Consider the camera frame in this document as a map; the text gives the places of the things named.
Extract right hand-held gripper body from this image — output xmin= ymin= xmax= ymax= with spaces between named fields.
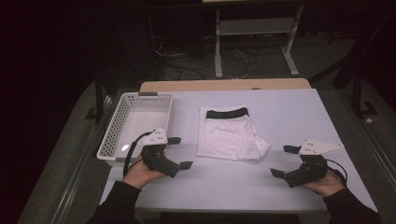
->
xmin=283 ymin=138 xmax=345 ymax=189

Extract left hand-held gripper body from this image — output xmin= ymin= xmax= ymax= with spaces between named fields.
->
xmin=137 ymin=127 xmax=180 ymax=179

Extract white perforated plastic basket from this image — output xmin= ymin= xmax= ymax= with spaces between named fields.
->
xmin=96 ymin=91 xmax=174 ymax=170

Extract white shorts with black waistband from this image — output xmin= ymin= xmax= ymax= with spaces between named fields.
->
xmin=196 ymin=105 xmax=272 ymax=163

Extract person's right hand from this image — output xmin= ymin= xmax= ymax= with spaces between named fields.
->
xmin=299 ymin=170 xmax=347 ymax=199

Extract person's left hand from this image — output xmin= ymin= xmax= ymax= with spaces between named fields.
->
xmin=121 ymin=154 xmax=166 ymax=190

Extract wooden table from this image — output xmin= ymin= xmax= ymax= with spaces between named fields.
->
xmin=138 ymin=77 xmax=313 ymax=93

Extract white metal stand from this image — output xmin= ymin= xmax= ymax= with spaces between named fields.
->
xmin=214 ymin=5 xmax=305 ymax=78

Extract black metal stand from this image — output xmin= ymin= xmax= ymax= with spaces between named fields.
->
xmin=310 ymin=10 xmax=396 ymax=91

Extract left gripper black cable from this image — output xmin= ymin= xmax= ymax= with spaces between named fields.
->
xmin=122 ymin=131 xmax=154 ymax=178

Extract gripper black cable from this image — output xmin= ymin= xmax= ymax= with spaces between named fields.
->
xmin=326 ymin=159 xmax=348 ymax=189
xmin=122 ymin=131 xmax=154 ymax=178

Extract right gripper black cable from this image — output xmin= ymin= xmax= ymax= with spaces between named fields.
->
xmin=326 ymin=159 xmax=348 ymax=189

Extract black floor cable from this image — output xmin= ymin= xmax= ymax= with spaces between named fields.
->
xmin=163 ymin=52 xmax=217 ymax=81

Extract grey floor cable cover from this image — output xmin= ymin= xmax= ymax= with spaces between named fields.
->
xmin=49 ymin=92 xmax=115 ymax=224

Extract black metal frame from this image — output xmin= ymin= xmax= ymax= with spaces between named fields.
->
xmin=84 ymin=69 xmax=114 ymax=123

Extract white floor cable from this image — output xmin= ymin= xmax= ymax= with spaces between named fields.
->
xmin=233 ymin=46 xmax=252 ymax=79

